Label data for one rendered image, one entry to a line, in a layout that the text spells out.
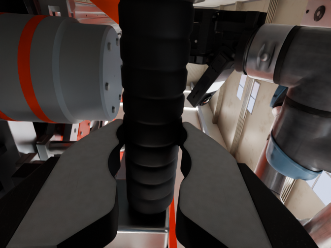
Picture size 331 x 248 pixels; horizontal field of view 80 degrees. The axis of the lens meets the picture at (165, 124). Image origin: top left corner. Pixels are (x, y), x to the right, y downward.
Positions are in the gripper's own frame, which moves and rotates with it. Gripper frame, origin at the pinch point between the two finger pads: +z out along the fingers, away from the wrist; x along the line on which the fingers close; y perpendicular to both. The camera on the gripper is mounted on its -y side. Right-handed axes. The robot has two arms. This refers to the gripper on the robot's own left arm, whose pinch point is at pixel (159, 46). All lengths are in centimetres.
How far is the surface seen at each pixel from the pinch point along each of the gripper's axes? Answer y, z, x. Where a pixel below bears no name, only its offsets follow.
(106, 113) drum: -5.4, -11.3, 20.0
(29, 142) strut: -14.3, 3.1, 26.6
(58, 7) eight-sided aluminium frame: 6.0, 20.9, 11.2
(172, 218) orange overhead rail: -258, 83, -124
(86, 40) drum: 3.0, -9.2, 20.4
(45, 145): -15.3, 2.4, 24.7
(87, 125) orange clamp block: -24.5, 19.9, 9.0
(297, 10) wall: 38, 138, -633
